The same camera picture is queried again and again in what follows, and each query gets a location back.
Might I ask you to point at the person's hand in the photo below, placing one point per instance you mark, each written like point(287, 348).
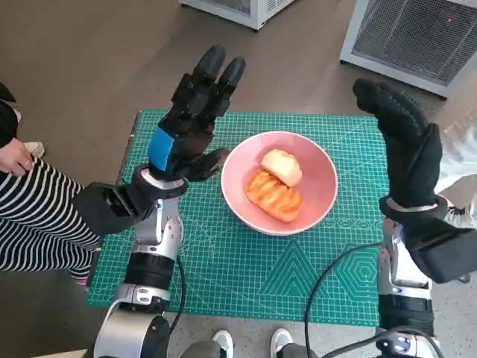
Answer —
point(15, 156)

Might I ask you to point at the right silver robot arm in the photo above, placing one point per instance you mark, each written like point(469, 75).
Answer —
point(391, 272)

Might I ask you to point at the pink bowl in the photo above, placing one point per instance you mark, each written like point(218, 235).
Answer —
point(316, 209)

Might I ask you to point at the right black gloved robot hand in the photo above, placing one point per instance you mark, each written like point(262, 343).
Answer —
point(410, 156)

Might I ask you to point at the left bare black robot hand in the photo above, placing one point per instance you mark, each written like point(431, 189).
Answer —
point(190, 127)

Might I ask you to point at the person's white shoe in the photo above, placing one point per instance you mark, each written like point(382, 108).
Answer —
point(223, 343)
point(35, 148)
point(281, 341)

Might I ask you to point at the person's grey leg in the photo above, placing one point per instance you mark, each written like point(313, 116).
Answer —
point(296, 352)
point(201, 350)

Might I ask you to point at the long striped toy bread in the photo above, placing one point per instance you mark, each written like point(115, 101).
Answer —
point(275, 203)

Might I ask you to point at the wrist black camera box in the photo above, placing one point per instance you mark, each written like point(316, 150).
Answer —
point(97, 212)
point(443, 253)

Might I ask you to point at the person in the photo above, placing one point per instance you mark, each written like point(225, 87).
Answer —
point(462, 186)
point(37, 223)

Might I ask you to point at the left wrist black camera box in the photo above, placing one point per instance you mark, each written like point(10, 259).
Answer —
point(97, 212)

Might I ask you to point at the round toy bread bun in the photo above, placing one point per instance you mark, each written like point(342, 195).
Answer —
point(283, 168)

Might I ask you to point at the white mesh cabinet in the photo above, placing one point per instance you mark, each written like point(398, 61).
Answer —
point(402, 41)
point(238, 9)

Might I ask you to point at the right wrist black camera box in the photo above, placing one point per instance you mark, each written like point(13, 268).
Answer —
point(443, 253)

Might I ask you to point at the green cutting mat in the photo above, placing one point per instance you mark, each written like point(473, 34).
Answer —
point(242, 268)

